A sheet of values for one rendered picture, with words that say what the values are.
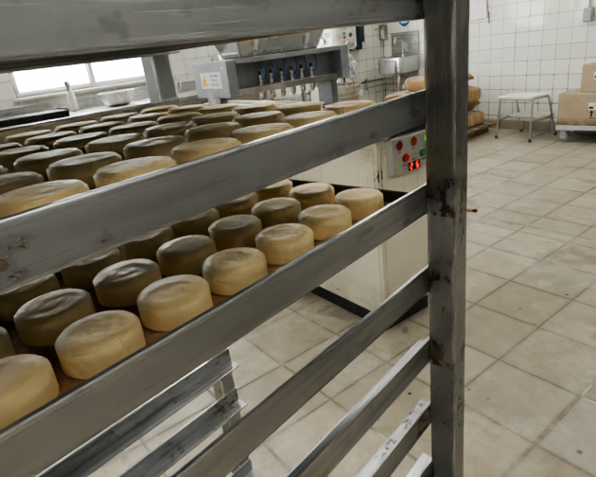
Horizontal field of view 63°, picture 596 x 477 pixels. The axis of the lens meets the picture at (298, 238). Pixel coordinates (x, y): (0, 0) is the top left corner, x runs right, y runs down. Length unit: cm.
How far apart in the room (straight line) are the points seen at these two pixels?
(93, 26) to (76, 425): 19
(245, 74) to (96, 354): 216
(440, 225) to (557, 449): 133
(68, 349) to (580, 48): 584
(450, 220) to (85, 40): 36
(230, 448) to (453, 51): 36
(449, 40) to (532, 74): 575
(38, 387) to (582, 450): 164
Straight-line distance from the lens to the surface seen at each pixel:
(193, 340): 30
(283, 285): 34
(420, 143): 200
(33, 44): 24
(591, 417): 190
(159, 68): 77
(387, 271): 205
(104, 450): 85
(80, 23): 25
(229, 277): 36
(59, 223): 24
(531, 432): 180
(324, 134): 36
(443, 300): 54
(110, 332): 32
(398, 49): 724
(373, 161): 189
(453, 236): 50
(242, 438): 36
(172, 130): 46
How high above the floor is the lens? 121
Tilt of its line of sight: 22 degrees down
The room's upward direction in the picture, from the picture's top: 7 degrees counter-clockwise
